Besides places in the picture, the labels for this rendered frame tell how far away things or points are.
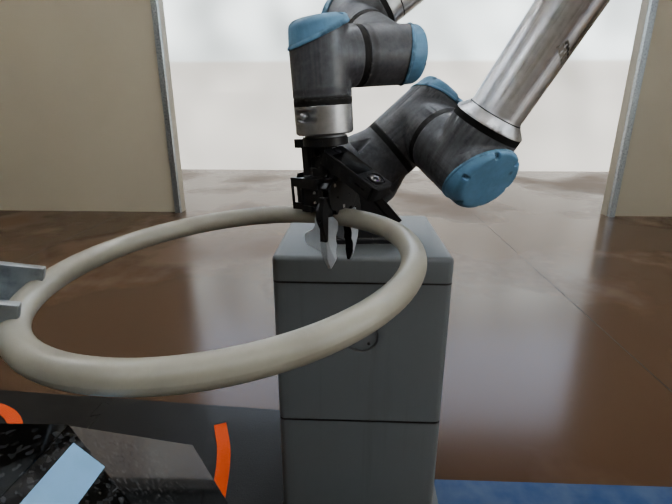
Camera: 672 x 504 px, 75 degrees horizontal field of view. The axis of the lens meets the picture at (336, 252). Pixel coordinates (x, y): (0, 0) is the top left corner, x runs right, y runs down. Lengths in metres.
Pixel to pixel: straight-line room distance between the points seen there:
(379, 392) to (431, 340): 0.18
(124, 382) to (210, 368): 0.06
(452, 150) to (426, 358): 0.47
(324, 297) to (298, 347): 0.63
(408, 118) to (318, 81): 0.41
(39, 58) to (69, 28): 0.47
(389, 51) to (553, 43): 0.33
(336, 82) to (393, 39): 0.11
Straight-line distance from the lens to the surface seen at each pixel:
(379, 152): 1.03
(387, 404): 1.13
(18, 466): 0.50
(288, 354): 0.35
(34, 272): 0.63
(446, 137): 0.95
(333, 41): 0.68
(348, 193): 0.73
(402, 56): 0.73
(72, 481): 0.50
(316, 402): 1.13
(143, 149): 5.44
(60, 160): 5.93
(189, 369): 0.36
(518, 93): 0.93
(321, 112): 0.67
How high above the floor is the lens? 1.16
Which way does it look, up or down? 18 degrees down
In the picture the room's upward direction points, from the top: straight up
